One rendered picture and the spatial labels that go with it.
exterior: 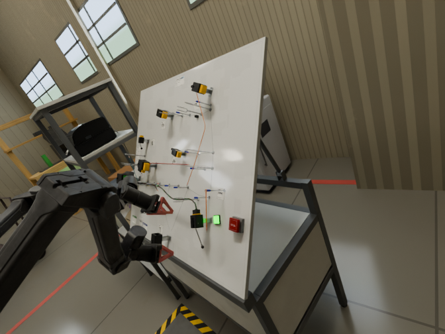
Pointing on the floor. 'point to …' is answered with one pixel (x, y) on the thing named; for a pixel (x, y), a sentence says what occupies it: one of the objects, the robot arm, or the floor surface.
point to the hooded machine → (271, 129)
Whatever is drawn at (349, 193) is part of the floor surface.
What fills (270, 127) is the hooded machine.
